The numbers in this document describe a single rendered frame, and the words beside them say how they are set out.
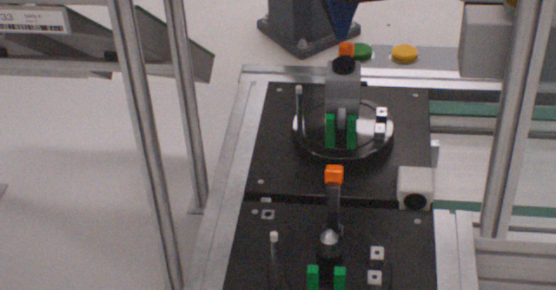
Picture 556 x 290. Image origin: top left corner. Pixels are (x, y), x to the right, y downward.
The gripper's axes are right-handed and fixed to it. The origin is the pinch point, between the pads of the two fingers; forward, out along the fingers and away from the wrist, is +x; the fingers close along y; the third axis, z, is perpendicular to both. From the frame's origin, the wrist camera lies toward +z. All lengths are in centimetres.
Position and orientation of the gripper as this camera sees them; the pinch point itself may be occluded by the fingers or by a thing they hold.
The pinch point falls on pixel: (341, 14)
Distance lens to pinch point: 106.7
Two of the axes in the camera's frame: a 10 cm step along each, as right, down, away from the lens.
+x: 0.1, 9.1, 4.1
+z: 9.5, -1.4, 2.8
